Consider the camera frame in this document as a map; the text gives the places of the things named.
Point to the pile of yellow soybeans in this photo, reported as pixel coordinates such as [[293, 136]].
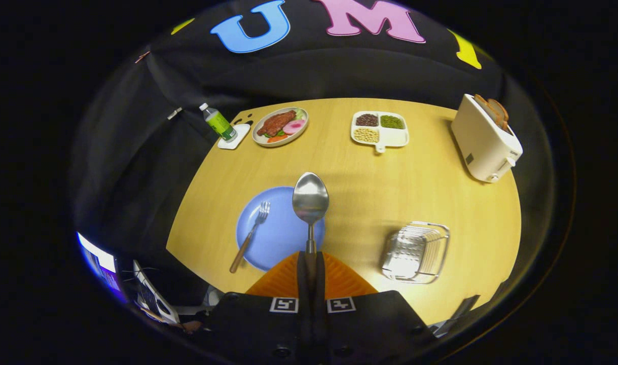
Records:
[[366, 135]]

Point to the blue round plate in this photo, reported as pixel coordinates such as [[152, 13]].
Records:
[[278, 238]]

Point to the pile of red beans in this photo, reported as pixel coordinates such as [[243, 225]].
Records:
[[367, 120]]

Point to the black backdrop cloth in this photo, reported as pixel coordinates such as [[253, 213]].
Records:
[[314, 71]]

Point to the white divided tray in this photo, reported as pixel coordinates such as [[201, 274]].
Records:
[[396, 137]]

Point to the metal spoon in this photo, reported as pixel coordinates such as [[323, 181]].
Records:
[[310, 197]]

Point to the green lettuce leaf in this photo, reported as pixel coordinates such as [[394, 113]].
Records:
[[300, 113]]

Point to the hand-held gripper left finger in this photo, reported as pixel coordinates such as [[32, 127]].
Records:
[[303, 284]]

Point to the white oval plate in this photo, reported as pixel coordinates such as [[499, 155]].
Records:
[[268, 142]]

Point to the green drink bottle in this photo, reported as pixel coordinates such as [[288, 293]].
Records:
[[220, 124]]

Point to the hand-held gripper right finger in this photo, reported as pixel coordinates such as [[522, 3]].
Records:
[[320, 284]]

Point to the pink cloth clip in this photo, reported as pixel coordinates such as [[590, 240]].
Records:
[[141, 57]]

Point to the white square coaster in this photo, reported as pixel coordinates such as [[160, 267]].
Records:
[[240, 138]]

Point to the clear glass container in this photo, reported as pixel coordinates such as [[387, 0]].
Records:
[[415, 253]]

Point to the brown steak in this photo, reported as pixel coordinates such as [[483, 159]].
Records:
[[276, 123]]

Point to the white cloth clip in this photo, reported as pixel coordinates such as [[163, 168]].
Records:
[[175, 113]]

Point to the orange carrot slice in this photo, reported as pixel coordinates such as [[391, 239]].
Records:
[[277, 139]]

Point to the brown toast slice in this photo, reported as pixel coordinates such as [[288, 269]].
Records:
[[483, 106], [500, 115]]

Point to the pile of green beans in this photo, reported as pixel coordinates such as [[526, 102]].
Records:
[[392, 121]]

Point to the pink ham slice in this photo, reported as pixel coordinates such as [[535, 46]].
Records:
[[294, 126]]

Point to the white toaster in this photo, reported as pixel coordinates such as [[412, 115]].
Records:
[[483, 147]]

